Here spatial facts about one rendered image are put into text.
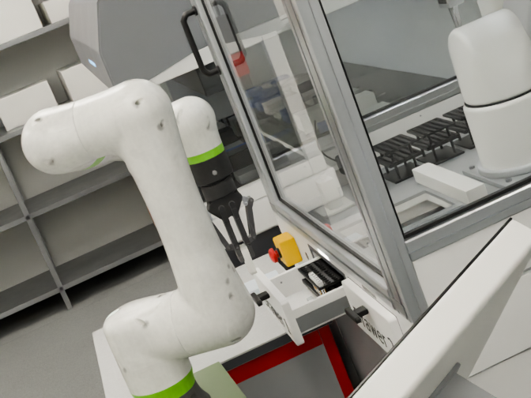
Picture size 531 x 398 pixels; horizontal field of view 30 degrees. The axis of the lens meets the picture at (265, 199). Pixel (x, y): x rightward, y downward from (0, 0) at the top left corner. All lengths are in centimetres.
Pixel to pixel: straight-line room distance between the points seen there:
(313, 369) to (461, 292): 128
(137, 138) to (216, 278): 30
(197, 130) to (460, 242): 67
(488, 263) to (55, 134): 83
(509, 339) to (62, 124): 89
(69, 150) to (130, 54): 119
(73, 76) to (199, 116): 378
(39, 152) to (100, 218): 465
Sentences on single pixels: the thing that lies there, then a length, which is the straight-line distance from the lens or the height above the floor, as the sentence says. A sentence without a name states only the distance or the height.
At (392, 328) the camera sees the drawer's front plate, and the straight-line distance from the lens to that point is 188.
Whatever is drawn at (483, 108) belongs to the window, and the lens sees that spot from 178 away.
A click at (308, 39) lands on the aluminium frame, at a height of 148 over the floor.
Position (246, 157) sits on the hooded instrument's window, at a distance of 305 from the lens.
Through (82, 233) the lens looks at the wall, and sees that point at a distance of 644.
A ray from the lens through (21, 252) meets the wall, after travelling 643.
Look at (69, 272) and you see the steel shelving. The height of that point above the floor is 15.
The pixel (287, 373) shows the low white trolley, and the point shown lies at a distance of 248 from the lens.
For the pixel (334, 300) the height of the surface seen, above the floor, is 87.
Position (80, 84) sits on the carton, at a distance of 590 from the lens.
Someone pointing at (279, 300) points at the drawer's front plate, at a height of 93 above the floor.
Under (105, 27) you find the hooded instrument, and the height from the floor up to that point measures 156.
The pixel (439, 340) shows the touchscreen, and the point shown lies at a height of 118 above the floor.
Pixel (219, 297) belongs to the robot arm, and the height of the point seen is 109.
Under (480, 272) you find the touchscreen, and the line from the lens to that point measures 129.
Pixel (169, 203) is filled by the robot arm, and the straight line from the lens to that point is 177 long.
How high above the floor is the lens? 169
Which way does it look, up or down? 15 degrees down
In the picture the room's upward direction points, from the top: 22 degrees counter-clockwise
